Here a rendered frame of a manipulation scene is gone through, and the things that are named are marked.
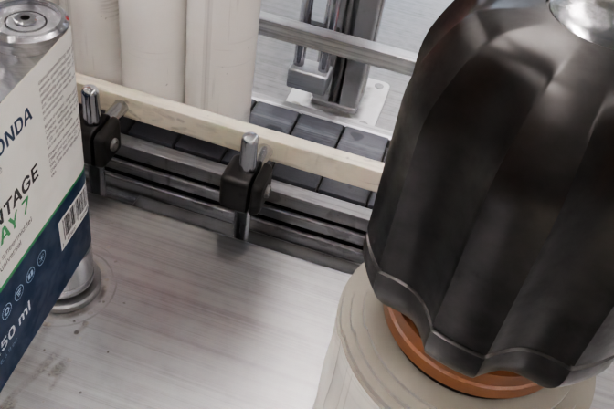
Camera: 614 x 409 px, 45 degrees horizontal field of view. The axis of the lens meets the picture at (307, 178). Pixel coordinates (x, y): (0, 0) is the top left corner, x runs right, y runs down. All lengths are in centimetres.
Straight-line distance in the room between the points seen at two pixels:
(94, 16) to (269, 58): 25
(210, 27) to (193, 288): 18
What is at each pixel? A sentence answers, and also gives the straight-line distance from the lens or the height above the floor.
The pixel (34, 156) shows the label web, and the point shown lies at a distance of 35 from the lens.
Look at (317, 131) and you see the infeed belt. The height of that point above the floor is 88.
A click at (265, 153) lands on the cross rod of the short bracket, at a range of 53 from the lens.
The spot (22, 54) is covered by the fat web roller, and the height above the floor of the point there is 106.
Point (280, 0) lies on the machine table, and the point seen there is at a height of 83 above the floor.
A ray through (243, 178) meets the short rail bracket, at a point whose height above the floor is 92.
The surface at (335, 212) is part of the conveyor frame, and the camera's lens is 54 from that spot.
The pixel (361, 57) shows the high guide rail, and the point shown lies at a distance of 56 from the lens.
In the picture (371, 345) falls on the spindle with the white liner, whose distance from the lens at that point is 23.
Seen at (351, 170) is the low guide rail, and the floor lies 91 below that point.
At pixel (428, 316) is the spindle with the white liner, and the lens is 20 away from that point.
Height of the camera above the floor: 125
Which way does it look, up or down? 42 degrees down
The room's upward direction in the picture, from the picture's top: 10 degrees clockwise
